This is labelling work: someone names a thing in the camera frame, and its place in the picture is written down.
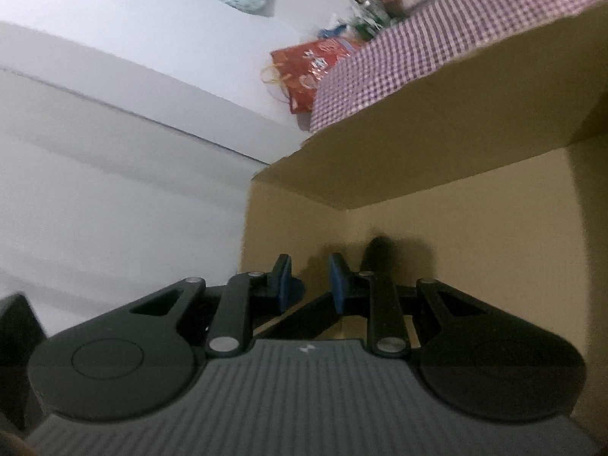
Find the pink checkered cloth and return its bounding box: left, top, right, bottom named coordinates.
left=310, top=0, right=606, bottom=134

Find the glass bottle with cap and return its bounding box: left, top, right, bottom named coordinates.
left=351, top=0, right=382, bottom=25

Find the brown cardboard box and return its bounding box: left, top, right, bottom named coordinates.
left=240, top=3, right=607, bottom=440

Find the red gift bag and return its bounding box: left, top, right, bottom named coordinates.
left=267, top=37, right=362, bottom=114

